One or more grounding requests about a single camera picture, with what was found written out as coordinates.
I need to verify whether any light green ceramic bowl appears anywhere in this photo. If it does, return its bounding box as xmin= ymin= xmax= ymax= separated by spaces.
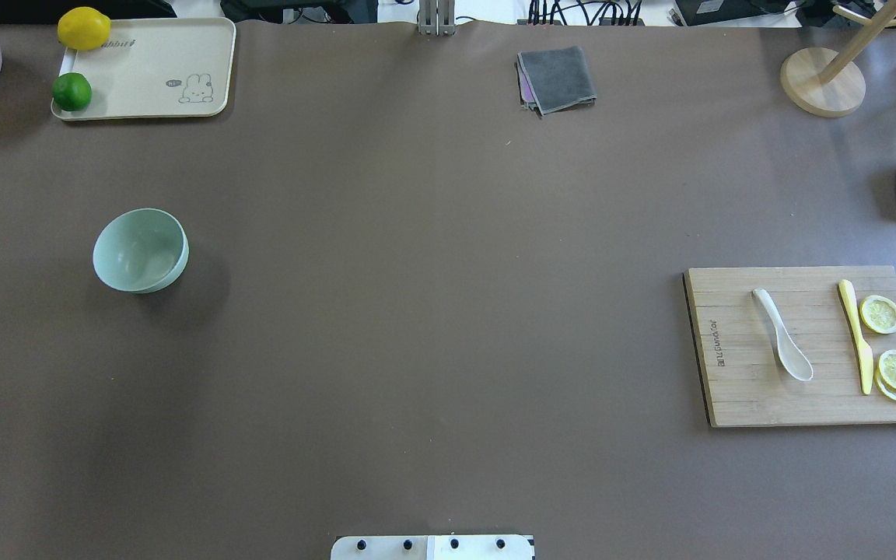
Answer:
xmin=93 ymin=207 xmax=190 ymax=294

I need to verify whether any grey folded cloth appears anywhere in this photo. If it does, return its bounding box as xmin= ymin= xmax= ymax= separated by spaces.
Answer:
xmin=516 ymin=46 xmax=597 ymax=116

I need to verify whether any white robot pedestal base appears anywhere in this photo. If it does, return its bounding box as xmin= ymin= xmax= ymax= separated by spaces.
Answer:
xmin=330 ymin=533 xmax=536 ymax=559

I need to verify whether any wooden mug tree stand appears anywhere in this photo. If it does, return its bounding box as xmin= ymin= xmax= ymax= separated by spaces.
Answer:
xmin=779 ymin=1 xmax=896 ymax=118

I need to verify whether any upper lemon slice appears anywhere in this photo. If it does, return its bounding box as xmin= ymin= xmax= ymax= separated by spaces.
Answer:
xmin=858 ymin=294 xmax=896 ymax=334

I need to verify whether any aluminium frame post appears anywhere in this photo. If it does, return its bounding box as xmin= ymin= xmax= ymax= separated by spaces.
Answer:
xmin=417 ymin=0 xmax=457 ymax=37

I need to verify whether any bamboo cutting board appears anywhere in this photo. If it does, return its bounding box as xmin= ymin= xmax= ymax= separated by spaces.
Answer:
xmin=684 ymin=265 xmax=896 ymax=428

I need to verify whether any beige rabbit tray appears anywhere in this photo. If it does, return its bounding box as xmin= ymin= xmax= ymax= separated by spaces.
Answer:
xmin=51 ymin=17 xmax=237 ymax=121

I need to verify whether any green lime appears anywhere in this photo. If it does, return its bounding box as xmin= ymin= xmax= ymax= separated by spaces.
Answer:
xmin=52 ymin=73 xmax=93 ymax=111

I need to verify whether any bottom lemon slice underneath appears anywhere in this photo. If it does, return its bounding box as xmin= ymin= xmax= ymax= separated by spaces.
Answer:
xmin=874 ymin=373 xmax=896 ymax=401

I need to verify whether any white ceramic spoon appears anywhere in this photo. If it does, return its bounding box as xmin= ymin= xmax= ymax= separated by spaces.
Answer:
xmin=751 ymin=289 xmax=814 ymax=382

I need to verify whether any yellow plastic knife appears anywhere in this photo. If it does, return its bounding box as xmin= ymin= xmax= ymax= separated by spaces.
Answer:
xmin=837 ymin=279 xmax=874 ymax=396

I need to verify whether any yellow lemon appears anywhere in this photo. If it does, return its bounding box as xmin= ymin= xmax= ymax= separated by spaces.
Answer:
xmin=56 ymin=6 xmax=113 ymax=51

